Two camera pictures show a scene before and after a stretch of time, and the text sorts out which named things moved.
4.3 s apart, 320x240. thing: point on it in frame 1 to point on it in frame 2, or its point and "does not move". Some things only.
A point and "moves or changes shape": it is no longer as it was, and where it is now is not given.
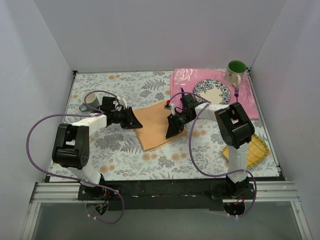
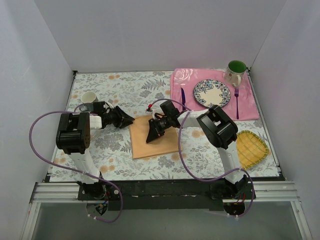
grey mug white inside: [91, 99] does not move
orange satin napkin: [153, 119] moves or changes shape
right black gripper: [172, 124] to [158, 127]
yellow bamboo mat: [257, 151] does not move
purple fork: [236, 93] does not move
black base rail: [165, 195] does not move
